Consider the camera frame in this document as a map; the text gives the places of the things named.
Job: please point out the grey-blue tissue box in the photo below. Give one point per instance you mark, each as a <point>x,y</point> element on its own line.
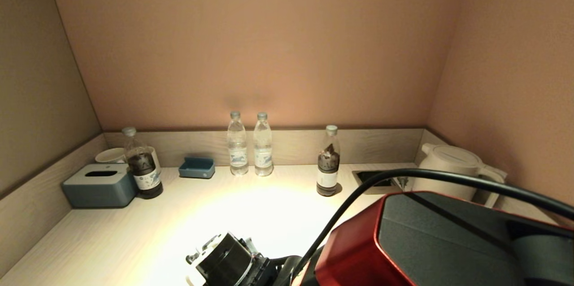
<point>98,189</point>

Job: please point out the clear water bottle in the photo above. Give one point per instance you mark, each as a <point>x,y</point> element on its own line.
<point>263,151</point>
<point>237,151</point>

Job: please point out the recessed desk power socket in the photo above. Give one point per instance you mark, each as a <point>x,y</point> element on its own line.
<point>363,176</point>

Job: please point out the wide dark drink bottle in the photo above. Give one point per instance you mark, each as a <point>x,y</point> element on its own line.
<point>143,174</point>

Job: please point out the red black right robot arm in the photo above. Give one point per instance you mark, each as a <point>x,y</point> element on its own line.
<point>358,250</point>

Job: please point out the grey power plug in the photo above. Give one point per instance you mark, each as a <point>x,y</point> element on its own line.
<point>402,184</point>

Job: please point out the white ceramic cup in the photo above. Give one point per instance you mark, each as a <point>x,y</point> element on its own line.
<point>110,156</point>

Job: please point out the small blue tray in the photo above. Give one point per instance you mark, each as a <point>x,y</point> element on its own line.
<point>196,169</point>

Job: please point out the white electric kettle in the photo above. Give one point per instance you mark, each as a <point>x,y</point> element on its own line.
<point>448,160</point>

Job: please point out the slim dark drink bottle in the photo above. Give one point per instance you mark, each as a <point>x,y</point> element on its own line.
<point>327,169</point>

